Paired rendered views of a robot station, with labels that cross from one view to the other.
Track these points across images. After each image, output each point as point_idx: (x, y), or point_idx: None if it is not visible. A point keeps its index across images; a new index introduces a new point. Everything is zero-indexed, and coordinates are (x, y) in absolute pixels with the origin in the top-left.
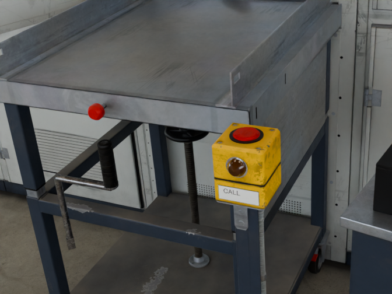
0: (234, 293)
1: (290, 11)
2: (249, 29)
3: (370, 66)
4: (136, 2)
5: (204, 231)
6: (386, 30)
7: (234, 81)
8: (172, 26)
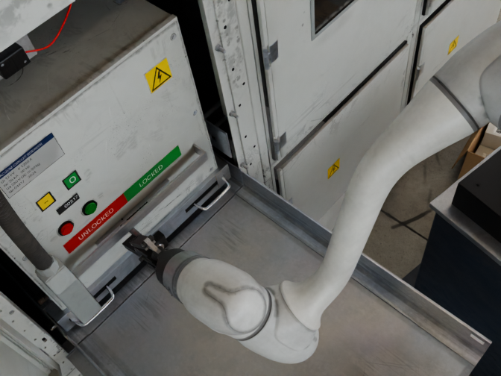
0: None
1: (245, 223)
2: (282, 276)
3: (283, 192)
4: (106, 366)
5: None
6: (288, 163)
7: (423, 334)
8: (227, 347)
